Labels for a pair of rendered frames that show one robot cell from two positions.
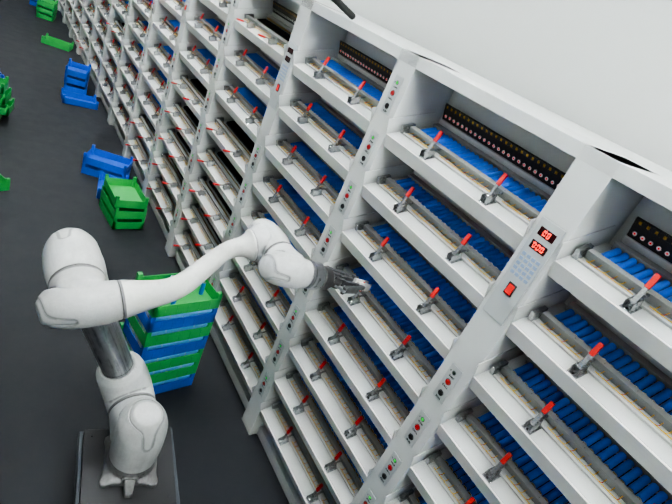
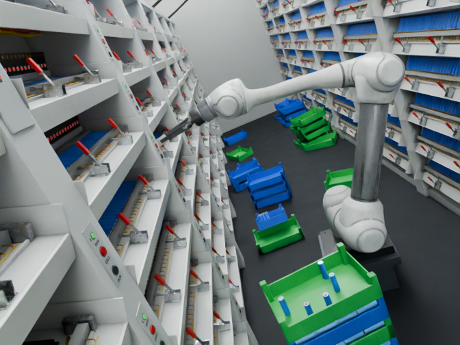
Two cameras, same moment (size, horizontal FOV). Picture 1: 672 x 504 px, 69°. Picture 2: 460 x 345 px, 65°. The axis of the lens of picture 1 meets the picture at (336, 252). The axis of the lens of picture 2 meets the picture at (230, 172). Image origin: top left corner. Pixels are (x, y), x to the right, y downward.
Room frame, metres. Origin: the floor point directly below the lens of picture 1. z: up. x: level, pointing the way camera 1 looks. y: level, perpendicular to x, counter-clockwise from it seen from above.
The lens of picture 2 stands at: (2.36, 1.13, 1.28)
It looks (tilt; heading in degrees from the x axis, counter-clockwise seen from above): 19 degrees down; 228
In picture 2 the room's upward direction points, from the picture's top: 24 degrees counter-clockwise
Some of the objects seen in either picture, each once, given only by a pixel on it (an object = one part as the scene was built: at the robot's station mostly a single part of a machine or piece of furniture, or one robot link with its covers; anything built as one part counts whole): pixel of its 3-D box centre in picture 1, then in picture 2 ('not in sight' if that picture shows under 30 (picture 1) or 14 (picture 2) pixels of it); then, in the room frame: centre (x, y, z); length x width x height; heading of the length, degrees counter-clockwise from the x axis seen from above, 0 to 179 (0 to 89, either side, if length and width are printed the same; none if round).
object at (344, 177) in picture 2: not in sight; (346, 176); (0.16, -0.12, 0.04); 0.30 x 0.20 x 0.08; 108
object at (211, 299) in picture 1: (179, 290); (317, 289); (1.69, 0.54, 0.52); 0.30 x 0.20 x 0.08; 141
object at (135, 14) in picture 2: not in sight; (179, 122); (0.69, -0.98, 0.87); 0.20 x 0.09 x 1.74; 133
